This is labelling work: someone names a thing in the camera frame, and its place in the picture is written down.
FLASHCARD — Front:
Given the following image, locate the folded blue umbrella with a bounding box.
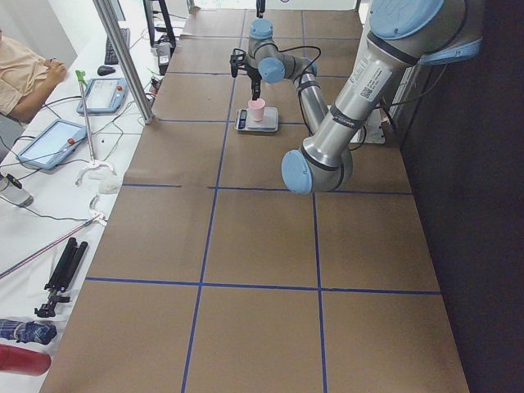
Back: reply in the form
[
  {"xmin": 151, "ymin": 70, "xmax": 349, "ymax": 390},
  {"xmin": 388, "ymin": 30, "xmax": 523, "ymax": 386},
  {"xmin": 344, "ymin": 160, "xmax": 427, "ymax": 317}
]
[{"xmin": 1, "ymin": 318, "xmax": 57, "ymax": 346}]

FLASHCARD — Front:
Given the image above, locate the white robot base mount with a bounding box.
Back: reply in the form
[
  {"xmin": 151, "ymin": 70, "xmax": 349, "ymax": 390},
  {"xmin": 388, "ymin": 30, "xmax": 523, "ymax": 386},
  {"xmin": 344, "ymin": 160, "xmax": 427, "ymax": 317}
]
[{"xmin": 350, "ymin": 65, "xmax": 422, "ymax": 149}]

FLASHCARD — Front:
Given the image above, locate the grabber stick green handle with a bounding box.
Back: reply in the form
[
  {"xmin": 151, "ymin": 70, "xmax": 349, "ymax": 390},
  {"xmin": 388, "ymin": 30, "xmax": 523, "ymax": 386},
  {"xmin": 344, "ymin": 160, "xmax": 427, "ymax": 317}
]
[{"xmin": 75, "ymin": 70, "xmax": 116, "ymax": 187}]

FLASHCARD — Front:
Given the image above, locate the aluminium frame post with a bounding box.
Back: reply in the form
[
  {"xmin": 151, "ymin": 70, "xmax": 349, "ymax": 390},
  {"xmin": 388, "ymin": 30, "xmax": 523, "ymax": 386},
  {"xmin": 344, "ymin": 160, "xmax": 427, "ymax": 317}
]
[{"xmin": 93, "ymin": 0, "xmax": 154, "ymax": 124}]

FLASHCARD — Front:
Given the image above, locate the grey bottle on side table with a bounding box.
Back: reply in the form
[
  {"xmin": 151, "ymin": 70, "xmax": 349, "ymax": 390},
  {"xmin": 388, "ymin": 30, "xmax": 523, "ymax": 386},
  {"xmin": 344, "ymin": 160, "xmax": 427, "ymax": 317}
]
[{"xmin": 0, "ymin": 174, "xmax": 34, "ymax": 207}]

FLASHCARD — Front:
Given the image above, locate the seated person beige shirt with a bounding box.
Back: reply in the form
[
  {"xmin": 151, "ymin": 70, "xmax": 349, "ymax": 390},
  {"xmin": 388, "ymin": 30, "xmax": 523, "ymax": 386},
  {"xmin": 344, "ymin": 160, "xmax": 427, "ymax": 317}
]
[{"xmin": 1, "ymin": 35, "xmax": 67, "ymax": 124}]

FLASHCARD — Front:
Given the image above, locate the far teach pendant tablet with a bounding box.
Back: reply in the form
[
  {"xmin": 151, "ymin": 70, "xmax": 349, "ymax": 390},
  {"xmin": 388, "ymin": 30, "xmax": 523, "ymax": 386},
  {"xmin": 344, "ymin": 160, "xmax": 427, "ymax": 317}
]
[{"xmin": 82, "ymin": 78, "xmax": 128, "ymax": 115}]

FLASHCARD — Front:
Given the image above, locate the digital kitchen scale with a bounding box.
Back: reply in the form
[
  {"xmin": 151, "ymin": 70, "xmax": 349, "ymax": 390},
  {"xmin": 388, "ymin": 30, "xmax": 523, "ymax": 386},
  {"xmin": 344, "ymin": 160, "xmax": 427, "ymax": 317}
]
[{"xmin": 233, "ymin": 106, "xmax": 280, "ymax": 134}]

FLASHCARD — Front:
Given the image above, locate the black computer mouse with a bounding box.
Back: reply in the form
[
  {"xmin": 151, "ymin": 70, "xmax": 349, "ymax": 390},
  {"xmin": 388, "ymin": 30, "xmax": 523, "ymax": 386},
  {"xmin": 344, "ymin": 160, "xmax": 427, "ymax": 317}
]
[{"xmin": 97, "ymin": 65, "xmax": 115, "ymax": 76}]

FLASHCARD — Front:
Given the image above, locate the crumpled white cloth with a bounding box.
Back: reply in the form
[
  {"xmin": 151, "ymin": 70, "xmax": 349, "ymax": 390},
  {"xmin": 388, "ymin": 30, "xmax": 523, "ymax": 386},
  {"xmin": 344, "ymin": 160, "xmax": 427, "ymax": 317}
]
[{"xmin": 88, "ymin": 169, "xmax": 122, "ymax": 195}]

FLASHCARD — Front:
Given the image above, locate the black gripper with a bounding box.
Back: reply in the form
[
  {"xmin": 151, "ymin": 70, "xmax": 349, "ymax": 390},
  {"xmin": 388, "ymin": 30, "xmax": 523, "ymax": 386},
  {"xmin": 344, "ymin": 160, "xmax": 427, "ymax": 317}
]
[
  {"xmin": 229, "ymin": 48, "xmax": 261, "ymax": 101},
  {"xmin": 255, "ymin": 0, "xmax": 266, "ymax": 19}
]

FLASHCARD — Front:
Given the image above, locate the near teach pendant tablet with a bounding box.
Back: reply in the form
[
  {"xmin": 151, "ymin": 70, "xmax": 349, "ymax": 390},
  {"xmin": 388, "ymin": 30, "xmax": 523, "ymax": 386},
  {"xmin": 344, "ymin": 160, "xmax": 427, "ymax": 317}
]
[{"xmin": 16, "ymin": 120, "xmax": 87, "ymax": 169}]

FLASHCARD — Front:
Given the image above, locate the black folded tripod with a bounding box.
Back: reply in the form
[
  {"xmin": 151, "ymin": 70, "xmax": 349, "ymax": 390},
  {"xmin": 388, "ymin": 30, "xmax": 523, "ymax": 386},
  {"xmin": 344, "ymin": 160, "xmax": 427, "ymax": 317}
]
[{"xmin": 34, "ymin": 237, "xmax": 88, "ymax": 318}]

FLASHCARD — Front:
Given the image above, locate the pink plastic cup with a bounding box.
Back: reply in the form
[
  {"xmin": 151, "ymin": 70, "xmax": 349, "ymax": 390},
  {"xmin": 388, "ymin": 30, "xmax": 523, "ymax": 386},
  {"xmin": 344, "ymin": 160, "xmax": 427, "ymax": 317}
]
[{"xmin": 247, "ymin": 98, "xmax": 266, "ymax": 122}]

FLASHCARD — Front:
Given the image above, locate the teach pendant tablet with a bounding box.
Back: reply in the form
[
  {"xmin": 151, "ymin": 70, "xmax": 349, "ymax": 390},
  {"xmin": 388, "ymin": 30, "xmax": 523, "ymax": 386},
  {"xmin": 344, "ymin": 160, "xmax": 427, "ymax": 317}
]
[
  {"xmin": 16, "ymin": 120, "xmax": 87, "ymax": 169},
  {"xmin": 82, "ymin": 78, "xmax": 128, "ymax": 115}
]

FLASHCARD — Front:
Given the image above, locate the black keyboard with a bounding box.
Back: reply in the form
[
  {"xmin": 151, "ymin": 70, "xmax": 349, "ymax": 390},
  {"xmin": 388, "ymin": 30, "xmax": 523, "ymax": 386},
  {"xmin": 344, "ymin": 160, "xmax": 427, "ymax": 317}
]
[{"xmin": 103, "ymin": 27, "xmax": 132, "ymax": 66}]

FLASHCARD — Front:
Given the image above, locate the red cylinder bottle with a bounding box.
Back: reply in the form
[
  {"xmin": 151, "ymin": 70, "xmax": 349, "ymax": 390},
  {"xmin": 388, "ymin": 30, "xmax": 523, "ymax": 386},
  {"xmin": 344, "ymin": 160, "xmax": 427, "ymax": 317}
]
[{"xmin": 1, "ymin": 345, "xmax": 52, "ymax": 376}]

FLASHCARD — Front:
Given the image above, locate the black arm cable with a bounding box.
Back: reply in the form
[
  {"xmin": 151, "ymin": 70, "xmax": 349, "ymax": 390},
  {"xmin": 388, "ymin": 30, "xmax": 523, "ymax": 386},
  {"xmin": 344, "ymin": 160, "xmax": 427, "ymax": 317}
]
[{"xmin": 278, "ymin": 45, "xmax": 323, "ymax": 73}]

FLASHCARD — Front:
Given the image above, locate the striped grabber stick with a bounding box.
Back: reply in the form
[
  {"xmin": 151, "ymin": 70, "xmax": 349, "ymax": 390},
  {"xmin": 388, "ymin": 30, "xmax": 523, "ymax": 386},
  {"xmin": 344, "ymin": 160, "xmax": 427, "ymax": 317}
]
[{"xmin": 1, "ymin": 194, "xmax": 107, "ymax": 279}]

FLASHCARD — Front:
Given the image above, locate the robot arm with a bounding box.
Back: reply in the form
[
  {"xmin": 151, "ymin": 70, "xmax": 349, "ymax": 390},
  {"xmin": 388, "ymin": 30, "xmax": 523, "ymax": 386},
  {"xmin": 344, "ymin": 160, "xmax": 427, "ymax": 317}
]
[{"xmin": 230, "ymin": 1, "xmax": 486, "ymax": 194}]

